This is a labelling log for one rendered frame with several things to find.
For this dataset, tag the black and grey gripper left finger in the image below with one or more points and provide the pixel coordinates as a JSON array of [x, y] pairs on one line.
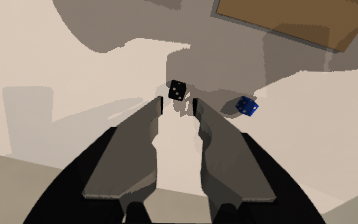
[[118, 168]]

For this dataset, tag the blue die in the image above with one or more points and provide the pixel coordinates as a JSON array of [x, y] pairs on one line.
[[246, 106]]

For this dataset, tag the brown flat mat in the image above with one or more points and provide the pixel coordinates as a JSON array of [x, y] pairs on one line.
[[329, 23]]

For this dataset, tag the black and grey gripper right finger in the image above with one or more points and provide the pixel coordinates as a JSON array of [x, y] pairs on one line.
[[237, 170]]

